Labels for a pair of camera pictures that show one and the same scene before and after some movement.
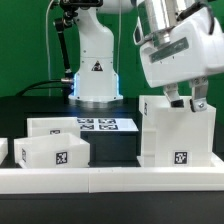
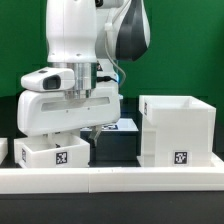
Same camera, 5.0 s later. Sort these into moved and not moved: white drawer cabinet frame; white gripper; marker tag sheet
Moved: white gripper
Not moved: white drawer cabinet frame; marker tag sheet
